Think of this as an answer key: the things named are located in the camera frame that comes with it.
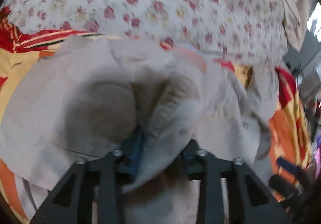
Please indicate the beige grey garment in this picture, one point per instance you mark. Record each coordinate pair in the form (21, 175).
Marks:
(91, 94)

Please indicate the floral white quilt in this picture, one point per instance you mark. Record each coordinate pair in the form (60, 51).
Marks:
(245, 30)

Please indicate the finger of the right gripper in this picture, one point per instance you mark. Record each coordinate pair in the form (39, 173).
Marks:
(284, 188)
(288, 166)

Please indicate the red orange yellow bedsheet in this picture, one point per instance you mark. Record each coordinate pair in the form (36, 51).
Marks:
(289, 135)

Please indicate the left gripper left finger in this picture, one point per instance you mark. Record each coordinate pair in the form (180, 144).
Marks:
(97, 181)

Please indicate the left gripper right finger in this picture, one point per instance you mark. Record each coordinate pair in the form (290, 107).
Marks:
(230, 192)

